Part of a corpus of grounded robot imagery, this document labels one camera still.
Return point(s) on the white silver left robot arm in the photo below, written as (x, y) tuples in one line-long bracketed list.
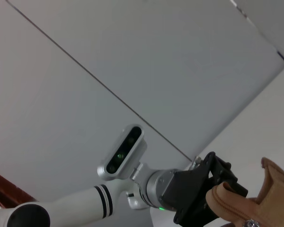
[(73, 203)]

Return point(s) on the person in orange shirt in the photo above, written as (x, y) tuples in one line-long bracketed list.
[(4, 189)]

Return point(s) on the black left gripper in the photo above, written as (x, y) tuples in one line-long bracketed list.
[(187, 189)]

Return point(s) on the silver zipper pull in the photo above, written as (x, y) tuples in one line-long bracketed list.
[(251, 223)]

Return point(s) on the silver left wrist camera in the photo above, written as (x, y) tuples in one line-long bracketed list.
[(123, 151)]

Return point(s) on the khaki canvas food bag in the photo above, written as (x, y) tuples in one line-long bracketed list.
[(274, 189)]

